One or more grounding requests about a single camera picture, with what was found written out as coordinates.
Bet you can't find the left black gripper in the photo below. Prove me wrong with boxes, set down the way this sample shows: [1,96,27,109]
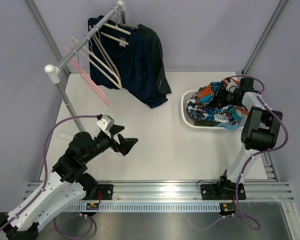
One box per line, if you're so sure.
[83,125,138,163]

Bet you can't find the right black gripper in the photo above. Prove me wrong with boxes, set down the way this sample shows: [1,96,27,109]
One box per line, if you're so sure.
[207,87,240,111]

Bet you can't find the patterned colourful shorts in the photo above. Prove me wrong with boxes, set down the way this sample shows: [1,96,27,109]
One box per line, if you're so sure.
[185,77,249,130]

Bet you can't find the light blue shorts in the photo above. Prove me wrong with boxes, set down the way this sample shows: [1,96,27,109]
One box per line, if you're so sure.
[217,123,242,132]

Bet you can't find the pink hanger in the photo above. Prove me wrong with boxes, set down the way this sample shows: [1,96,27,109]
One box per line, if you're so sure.
[70,58,109,106]

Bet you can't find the beige wooden hanger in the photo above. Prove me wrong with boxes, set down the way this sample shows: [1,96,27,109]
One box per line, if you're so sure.
[79,36,123,89]
[119,22,139,30]
[92,35,121,82]
[100,23,131,47]

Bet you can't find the olive green shorts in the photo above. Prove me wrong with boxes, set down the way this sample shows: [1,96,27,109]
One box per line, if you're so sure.
[191,83,220,127]

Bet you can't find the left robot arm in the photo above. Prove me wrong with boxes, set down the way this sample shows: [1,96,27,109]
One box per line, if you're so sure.
[0,125,138,240]

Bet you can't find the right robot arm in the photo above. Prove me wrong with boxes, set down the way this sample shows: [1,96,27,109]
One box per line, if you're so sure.
[213,75,283,200]

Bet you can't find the navy blue shorts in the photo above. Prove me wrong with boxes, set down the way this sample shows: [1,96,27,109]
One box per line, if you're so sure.
[96,26,168,108]

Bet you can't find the white perforated plastic basket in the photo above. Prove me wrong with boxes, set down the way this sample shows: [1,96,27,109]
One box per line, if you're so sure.
[180,90,241,133]

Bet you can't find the metal clothes rack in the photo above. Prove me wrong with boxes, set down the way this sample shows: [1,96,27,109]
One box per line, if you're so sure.
[44,0,125,132]

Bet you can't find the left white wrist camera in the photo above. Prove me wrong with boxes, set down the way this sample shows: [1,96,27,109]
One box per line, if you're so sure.
[96,114,115,136]

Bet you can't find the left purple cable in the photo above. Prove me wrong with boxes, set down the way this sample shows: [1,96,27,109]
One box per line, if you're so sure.
[0,114,102,237]

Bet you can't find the purple cable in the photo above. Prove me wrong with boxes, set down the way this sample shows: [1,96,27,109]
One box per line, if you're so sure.
[226,74,290,231]
[0,114,102,237]

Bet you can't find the aluminium mounting rail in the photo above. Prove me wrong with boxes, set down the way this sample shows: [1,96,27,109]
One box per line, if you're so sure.
[22,181,295,213]

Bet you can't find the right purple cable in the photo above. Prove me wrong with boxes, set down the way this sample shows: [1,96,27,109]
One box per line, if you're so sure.
[226,74,290,231]

